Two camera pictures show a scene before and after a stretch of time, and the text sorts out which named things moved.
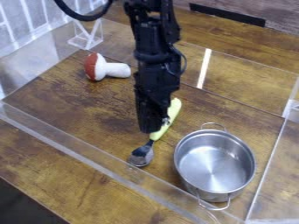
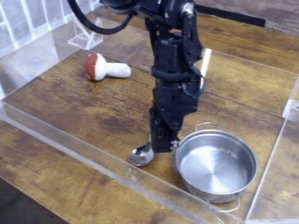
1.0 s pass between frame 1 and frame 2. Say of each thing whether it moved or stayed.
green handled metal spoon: stayed
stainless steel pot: stayed
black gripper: moved
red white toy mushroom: stayed
